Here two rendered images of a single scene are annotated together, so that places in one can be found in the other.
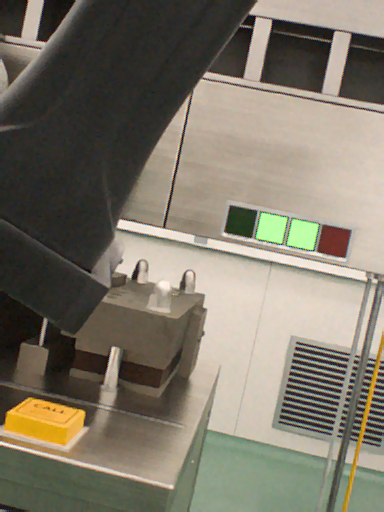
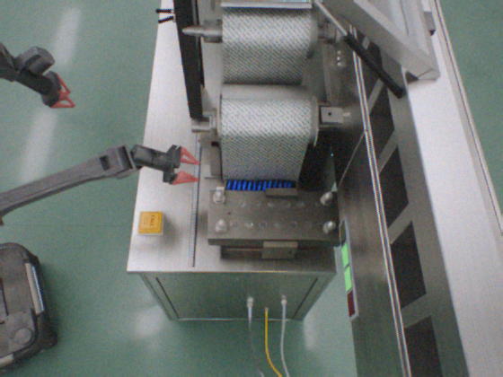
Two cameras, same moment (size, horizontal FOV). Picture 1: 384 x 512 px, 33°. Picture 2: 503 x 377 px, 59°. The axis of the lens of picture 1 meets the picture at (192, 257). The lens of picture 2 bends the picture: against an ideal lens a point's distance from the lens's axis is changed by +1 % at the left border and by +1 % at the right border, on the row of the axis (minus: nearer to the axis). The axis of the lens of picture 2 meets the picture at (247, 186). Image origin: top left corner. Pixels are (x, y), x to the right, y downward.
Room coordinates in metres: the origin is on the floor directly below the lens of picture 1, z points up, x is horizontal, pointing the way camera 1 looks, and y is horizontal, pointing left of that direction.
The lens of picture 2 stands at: (0.94, -0.46, 2.23)
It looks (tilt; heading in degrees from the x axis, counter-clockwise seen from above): 62 degrees down; 80
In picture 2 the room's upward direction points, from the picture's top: 4 degrees clockwise
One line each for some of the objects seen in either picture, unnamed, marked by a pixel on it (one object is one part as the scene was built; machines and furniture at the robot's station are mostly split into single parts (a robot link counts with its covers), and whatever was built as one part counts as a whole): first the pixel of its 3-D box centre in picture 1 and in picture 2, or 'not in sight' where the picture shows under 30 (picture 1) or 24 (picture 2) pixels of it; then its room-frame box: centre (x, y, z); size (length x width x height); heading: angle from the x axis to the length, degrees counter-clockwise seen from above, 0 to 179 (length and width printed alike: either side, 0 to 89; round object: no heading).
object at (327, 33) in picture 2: not in sight; (325, 33); (1.29, 0.47, 1.33); 0.07 x 0.07 x 0.07; 84
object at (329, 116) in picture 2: not in sight; (331, 115); (1.27, 0.22, 1.28); 0.06 x 0.05 x 0.02; 174
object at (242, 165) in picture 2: not in sight; (261, 166); (1.08, 0.18, 1.11); 0.23 x 0.01 x 0.18; 174
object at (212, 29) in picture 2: not in sight; (214, 30); (0.98, 0.51, 1.33); 0.06 x 0.06 x 0.06; 84
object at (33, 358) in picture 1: (62, 343); not in sight; (1.09, 0.18, 0.92); 0.28 x 0.04 x 0.04; 174
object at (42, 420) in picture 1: (46, 421); (150, 222); (0.72, 0.12, 0.91); 0.07 x 0.07 x 0.02; 84
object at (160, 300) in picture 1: (161, 294); (221, 224); (0.95, 0.03, 1.05); 0.04 x 0.04 x 0.04
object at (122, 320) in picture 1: (145, 310); (274, 218); (1.11, 0.06, 1.00); 0.40 x 0.16 x 0.06; 174
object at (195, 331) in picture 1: (194, 341); (278, 250); (1.12, -0.03, 0.96); 0.10 x 0.03 x 0.11; 174
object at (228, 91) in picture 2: not in sight; (263, 104); (1.11, 0.36, 1.17); 0.26 x 0.12 x 0.12; 174
